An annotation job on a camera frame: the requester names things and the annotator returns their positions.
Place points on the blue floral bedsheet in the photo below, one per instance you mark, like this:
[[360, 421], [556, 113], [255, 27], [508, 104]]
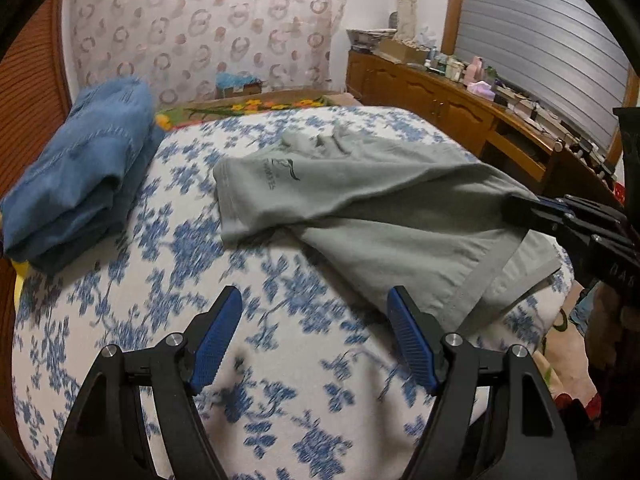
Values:
[[310, 386]]

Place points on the grey shorts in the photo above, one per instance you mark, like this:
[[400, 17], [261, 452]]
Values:
[[388, 212]]

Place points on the circle patterned curtain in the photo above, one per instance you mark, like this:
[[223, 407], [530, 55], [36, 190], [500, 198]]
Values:
[[181, 47]]

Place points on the cardboard box with blue cloth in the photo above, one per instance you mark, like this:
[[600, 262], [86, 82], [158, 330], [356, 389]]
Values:
[[232, 85]]

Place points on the grey window shutter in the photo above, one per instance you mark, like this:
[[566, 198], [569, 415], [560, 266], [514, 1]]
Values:
[[559, 51]]

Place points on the folded blue jeans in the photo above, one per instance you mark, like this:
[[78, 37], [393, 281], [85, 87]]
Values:
[[83, 185]]

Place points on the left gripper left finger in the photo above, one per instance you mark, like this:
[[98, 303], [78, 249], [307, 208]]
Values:
[[104, 436]]

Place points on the wooden dresser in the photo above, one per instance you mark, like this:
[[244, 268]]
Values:
[[489, 131]]

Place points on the floral colourful blanket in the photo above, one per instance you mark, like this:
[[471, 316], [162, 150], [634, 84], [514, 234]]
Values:
[[192, 113]]

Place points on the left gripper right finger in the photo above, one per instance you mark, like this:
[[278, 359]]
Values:
[[493, 417]]

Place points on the brown cardboard box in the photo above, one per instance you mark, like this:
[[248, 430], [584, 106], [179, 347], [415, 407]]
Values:
[[399, 53]]

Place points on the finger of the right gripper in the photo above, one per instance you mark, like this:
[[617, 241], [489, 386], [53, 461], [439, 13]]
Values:
[[542, 213], [598, 244]]

